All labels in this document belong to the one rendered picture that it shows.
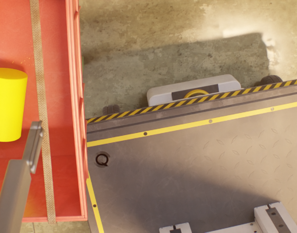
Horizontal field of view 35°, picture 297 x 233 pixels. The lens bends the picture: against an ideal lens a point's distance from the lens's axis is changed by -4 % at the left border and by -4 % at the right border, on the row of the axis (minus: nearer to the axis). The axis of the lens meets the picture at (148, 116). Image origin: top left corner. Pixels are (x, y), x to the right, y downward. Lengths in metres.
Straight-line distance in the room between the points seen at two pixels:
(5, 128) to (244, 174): 0.69
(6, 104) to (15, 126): 0.04
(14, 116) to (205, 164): 0.59
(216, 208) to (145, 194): 0.19
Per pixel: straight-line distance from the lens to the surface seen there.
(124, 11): 1.43
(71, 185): 0.76
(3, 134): 0.80
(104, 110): 1.39
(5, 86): 0.77
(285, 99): 1.24
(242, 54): 1.51
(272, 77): 1.45
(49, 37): 0.81
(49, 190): 0.67
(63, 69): 0.82
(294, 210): 1.38
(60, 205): 0.71
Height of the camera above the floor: 1.42
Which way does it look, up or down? 70 degrees down
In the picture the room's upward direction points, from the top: 165 degrees clockwise
